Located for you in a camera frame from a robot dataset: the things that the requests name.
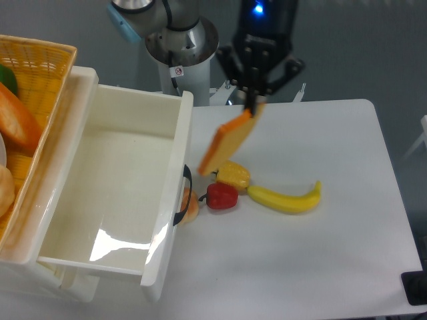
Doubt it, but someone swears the white metal bracket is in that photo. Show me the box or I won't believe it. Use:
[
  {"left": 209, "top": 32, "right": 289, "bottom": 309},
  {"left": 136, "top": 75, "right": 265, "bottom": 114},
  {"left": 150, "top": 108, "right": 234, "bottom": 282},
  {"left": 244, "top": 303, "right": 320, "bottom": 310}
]
[{"left": 209, "top": 80, "right": 236, "bottom": 106}]

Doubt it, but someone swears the green vegetable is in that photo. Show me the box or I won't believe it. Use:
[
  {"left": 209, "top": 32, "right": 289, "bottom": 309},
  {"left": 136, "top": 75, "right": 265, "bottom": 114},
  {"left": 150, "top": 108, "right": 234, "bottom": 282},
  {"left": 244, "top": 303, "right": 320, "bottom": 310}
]
[{"left": 0, "top": 65, "right": 18, "bottom": 96}]

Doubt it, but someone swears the red bell pepper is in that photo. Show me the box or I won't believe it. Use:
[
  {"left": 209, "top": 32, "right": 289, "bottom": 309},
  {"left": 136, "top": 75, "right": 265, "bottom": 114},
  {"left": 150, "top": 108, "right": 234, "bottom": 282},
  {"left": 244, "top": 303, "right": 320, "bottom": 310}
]
[{"left": 198, "top": 183, "right": 239, "bottom": 210}]

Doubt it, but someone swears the orange baguette loaf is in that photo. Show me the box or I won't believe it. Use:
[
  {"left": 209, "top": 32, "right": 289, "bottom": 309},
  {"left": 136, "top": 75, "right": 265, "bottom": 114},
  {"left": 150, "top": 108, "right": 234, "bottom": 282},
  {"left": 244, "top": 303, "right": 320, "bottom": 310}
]
[{"left": 1, "top": 83, "right": 43, "bottom": 154}]

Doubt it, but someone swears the upper white drawer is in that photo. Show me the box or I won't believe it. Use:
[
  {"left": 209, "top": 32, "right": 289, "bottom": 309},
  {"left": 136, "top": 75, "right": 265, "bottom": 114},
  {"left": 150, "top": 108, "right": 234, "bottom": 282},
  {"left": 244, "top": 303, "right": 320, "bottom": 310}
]
[{"left": 38, "top": 85, "right": 193, "bottom": 293}]

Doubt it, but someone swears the yellow banana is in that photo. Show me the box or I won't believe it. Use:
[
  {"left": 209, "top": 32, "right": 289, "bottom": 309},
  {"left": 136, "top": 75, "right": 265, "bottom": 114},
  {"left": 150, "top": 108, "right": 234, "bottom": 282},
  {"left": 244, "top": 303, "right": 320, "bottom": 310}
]
[{"left": 246, "top": 181, "right": 322, "bottom": 214}]

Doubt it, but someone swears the black device at edge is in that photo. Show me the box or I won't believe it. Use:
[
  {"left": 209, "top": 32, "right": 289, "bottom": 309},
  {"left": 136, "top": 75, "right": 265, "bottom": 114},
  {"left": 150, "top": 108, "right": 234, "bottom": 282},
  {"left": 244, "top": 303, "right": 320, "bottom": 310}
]
[{"left": 401, "top": 271, "right": 427, "bottom": 306}]

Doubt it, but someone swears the round bread bun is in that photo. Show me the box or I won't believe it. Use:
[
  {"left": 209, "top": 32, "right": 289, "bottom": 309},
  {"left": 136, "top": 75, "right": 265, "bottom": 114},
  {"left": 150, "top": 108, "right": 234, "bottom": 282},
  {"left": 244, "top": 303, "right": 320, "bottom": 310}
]
[{"left": 179, "top": 187, "right": 199, "bottom": 225}]

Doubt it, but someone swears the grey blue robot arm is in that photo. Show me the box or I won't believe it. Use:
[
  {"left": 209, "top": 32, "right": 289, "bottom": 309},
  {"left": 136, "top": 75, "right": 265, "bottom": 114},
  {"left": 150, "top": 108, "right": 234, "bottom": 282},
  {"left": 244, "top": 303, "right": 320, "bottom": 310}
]
[{"left": 107, "top": 1, "right": 305, "bottom": 114}]

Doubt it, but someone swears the orange woven basket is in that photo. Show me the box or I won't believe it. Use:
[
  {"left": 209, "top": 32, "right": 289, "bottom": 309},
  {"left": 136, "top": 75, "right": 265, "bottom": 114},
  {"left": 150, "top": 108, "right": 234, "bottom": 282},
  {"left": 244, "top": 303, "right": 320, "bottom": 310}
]
[{"left": 1, "top": 35, "right": 77, "bottom": 247}]

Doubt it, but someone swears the black drawer handle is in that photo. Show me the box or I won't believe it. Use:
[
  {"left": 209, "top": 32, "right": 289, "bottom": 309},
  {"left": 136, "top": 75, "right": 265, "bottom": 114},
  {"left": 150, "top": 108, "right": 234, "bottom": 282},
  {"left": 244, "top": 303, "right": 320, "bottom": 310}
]
[{"left": 173, "top": 164, "right": 193, "bottom": 227}]

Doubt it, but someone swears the orange crust bread slice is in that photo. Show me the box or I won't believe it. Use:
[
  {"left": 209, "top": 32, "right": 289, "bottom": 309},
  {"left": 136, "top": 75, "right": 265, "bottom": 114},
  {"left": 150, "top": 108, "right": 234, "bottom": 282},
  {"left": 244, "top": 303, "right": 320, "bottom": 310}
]
[{"left": 197, "top": 103, "right": 266, "bottom": 176}]

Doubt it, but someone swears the yellow bell pepper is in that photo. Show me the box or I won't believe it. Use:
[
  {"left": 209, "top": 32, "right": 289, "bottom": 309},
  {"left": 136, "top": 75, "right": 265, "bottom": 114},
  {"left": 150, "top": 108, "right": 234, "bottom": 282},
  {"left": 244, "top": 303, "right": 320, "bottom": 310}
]
[{"left": 215, "top": 161, "right": 251, "bottom": 191}]

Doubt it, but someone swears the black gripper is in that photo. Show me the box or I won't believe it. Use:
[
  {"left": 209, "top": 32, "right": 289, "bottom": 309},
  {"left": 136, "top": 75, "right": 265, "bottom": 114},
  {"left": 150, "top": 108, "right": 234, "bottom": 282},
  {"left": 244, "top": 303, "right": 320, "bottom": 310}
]
[{"left": 216, "top": 1, "right": 304, "bottom": 115}]

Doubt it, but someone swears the pale bread roll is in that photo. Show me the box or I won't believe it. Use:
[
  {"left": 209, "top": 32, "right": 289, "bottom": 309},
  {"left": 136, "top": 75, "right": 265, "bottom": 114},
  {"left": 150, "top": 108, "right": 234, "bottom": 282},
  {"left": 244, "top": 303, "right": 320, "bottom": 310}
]
[{"left": 0, "top": 165, "right": 15, "bottom": 217}]

